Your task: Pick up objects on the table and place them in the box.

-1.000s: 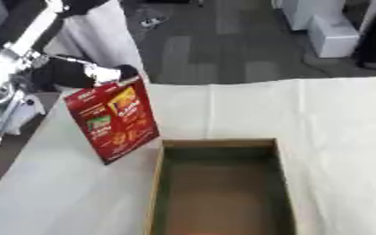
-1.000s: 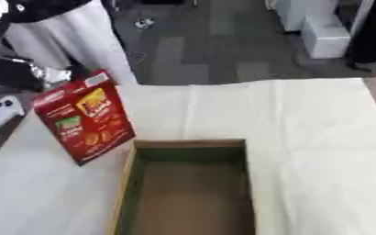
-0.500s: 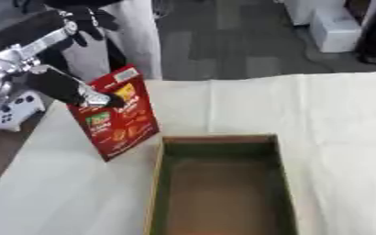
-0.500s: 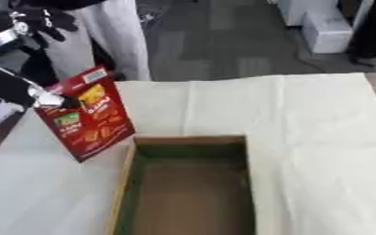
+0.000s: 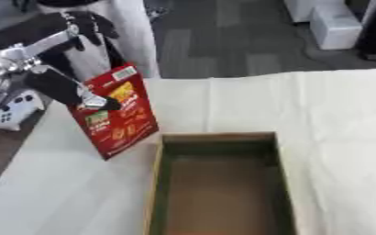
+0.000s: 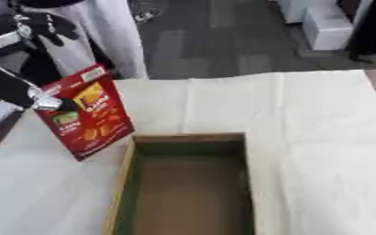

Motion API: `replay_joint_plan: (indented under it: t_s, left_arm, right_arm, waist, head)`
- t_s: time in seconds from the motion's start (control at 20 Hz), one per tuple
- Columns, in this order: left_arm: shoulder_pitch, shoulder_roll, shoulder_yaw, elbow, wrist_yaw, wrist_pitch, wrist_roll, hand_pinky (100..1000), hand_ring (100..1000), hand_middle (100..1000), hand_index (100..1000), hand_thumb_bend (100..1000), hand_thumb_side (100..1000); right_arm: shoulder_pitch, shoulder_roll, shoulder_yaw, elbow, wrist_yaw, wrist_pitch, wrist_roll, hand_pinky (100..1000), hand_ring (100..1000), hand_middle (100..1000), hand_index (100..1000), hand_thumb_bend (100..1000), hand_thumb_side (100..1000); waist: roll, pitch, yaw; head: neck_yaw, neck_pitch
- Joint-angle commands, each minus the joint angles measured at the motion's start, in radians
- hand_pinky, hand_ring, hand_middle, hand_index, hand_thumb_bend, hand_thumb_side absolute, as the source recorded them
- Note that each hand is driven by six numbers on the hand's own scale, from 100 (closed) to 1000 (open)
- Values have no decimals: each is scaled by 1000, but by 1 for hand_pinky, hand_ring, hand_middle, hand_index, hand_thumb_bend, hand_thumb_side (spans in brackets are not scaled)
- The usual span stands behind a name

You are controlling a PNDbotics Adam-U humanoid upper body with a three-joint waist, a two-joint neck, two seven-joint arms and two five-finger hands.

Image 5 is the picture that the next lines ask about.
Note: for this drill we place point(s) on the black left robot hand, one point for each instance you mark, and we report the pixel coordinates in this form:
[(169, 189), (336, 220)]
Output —
[(52, 85)]

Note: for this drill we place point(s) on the red snack box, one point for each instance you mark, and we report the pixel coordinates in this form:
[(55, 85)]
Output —
[(123, 122)]

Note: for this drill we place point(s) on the open tan cardboard box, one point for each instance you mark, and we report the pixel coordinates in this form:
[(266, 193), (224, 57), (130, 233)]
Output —
[(223, 189)]

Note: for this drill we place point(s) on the white box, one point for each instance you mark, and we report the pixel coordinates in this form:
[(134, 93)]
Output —
[(299, 9), (335, 29)]

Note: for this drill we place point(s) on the white game controller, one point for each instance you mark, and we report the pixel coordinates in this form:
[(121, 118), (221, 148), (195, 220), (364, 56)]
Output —
[(13, 111)]

